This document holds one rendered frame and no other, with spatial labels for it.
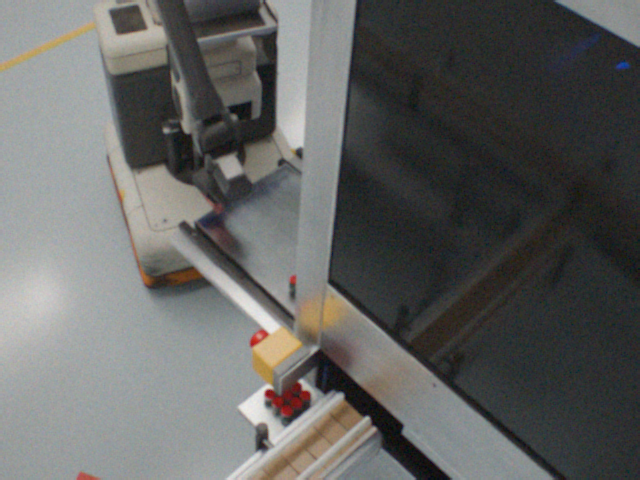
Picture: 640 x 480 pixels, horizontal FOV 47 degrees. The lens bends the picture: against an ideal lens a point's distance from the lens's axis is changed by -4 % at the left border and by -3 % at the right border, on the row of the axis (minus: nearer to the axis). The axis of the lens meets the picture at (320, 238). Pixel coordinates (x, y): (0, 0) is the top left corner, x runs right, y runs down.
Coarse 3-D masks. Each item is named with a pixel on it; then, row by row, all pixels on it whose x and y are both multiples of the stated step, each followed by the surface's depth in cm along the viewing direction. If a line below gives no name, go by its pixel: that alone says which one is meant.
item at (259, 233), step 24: (288, 168) 170; (264, 192) 169; (288, 192) 170; (216, 216) 163; (240, 216) 164; (264, 216) 165; (288, 216) 165; (216, 240) 156; (240, 240) 160; (264, 240) 161; (288, 240) 161; (240, 264) 152; (264, 264) 157; (288, 264) 157; (264, 288) 149; (288, 288) 153; (288, 312) 147
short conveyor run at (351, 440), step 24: (312, 408) 131; (336, 408) 132; (264, 432) 121; (288, 432) 128; (312, 432) 128; (336, 432) 129; (360, 432) 128; (264, 456) 121; (288, 456) 125; (312, 456) 126; (336, 456) 126; (360, 456) 126
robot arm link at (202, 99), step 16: (160, 0) 127; (176, 0) 128; (160, 16) 130; (176, 16) 129; (176, 32) 130; (192, 32) 131; (176, 48) 131; (192, 48) 132; (176, 64) 135; (192, 64) 133; (192, 80) 134; (208, 80) 135; (192, 96) 135; (208, 96) 136; (192, 112) 136; (208, 112) 137; (224, 112) 138; (208, 128) 138; (224, 128) 139; (208, 144) 139
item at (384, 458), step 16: (320, 384) 140; (336, 384) 140; (352, 384) 140; (352, 400) 138; (368, 400) 138; (368, 416) 136; (384, 416) 137; (384, 432) 135; (400, 432) 135; (384, 448) 133; (400, 448) 133; (416, 448) 133; (368, 464) 142; (384, 464) 136; (400, 464) 131; (416, 464) 131; (432, 464) 131
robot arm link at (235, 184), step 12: (192, 132) 140; (240, 132) 143; (228, 144) 143; (204, 156) 143; (216, 156) 142; (228, 156) 142; (216, 168) 143; (228, 168) 141; (240, 168) 141; (216, 180) 144; (228, 180) 140; (240, 180) 141; (228, 192) 142; (240, 192) 143
